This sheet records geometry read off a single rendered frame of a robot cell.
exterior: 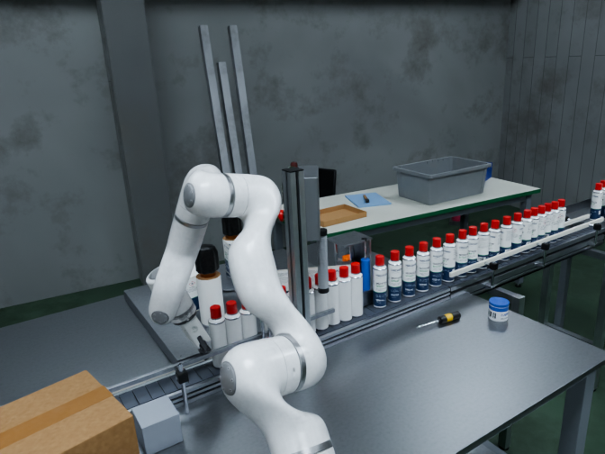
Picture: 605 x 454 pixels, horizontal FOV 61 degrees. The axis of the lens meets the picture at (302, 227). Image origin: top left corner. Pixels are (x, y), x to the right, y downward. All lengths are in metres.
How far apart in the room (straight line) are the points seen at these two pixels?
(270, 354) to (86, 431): 0.39
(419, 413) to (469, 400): 0.16
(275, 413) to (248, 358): 0.11
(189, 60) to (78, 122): 1.02
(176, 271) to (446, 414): 0.84
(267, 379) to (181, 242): 0.51
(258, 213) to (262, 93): 3.67
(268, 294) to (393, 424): 0.61
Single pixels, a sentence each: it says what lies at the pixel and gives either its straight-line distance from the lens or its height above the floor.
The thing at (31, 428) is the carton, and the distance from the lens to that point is 1.21.
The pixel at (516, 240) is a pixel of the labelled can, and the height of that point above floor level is 0.96.
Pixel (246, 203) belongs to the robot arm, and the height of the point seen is 1.49.
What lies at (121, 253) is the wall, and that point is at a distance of 4.69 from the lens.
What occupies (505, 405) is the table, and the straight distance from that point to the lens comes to 1.64.
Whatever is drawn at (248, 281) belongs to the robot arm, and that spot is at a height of 1.35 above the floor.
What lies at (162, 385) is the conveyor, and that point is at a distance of 1.66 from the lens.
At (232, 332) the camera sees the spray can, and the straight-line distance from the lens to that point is 1.63.
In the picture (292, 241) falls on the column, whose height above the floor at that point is 1.29.
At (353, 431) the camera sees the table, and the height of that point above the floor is 0.83.
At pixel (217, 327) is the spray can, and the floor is 1.03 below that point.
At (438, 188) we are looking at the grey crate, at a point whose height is 0.91.
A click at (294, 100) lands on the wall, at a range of 4.91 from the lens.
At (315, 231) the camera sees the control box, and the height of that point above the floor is 1.32.
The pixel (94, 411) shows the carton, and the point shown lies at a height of 1.12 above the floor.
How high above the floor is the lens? 1.79
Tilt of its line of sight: 18 degrees down
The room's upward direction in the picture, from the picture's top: 3 degrees counter-clockwise
